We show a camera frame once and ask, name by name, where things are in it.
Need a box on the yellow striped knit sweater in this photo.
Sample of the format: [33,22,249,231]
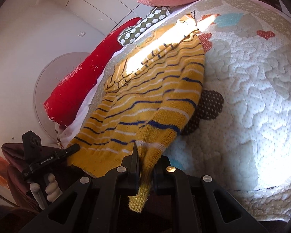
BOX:
[68,14,205,212]

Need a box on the left hand in white glove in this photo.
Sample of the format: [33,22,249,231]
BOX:
[29,173,63,210]

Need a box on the dark maroon sleeve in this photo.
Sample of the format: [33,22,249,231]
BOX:
[0,142,71,233]

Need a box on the long red pillow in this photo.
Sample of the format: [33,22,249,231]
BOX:
[43,17,141,126]

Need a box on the beige patchwork quilt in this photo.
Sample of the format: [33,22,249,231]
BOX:
[87,0,291,223]

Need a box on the green patterned small pillow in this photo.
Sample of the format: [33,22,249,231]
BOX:
[117,6,170,47]

